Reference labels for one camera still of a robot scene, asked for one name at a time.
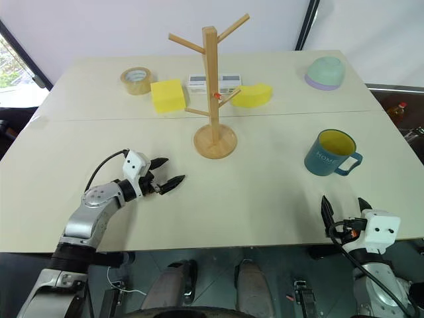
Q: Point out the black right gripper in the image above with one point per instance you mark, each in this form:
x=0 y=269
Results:
x=344 y=228

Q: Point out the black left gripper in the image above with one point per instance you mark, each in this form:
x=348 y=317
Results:
x=148 y=183

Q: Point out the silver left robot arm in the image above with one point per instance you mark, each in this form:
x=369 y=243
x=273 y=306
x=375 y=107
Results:
x=86 y=215

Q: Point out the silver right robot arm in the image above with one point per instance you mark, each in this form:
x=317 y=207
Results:
x=381 y=281

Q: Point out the wooden mug tree stand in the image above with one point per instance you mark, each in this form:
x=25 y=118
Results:
x=212 y=99

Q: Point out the blue mug with yellow inside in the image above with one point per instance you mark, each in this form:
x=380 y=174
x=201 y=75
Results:
x=328 y=154

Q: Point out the yellow sponge block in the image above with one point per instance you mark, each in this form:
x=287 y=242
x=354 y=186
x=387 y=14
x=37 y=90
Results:
x=167 y=96

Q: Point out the brown packing tape roll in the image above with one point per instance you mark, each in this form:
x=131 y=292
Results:
x=136 y=81

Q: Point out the white printed box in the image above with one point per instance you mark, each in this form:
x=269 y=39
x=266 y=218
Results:
x=228 y=84

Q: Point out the bottle with red cap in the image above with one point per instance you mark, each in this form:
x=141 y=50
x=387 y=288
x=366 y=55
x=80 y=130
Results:
x=397 y=111

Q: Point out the dark rounded robot foot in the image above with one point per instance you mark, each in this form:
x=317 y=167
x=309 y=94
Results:
x=172 y=288
x=253 y=286

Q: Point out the yellow curved sponge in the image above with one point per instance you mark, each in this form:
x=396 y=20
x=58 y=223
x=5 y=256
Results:
x=252 y=95

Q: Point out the green and purple bowl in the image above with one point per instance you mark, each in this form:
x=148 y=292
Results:
x=325 y=73

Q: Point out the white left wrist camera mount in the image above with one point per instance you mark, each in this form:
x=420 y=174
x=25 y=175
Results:
x=134 y=165

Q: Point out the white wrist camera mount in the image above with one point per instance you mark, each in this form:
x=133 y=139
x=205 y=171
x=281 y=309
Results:
x=134 y=165
x=381 y=228

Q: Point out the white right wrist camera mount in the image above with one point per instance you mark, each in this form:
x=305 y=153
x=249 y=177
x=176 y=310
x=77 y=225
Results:
x=381 y=228

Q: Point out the black window frame bar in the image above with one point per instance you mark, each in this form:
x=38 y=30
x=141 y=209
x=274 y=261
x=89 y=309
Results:
x=23 y=53

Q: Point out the black corner post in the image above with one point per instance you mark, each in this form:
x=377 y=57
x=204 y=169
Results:
x=306 y=24

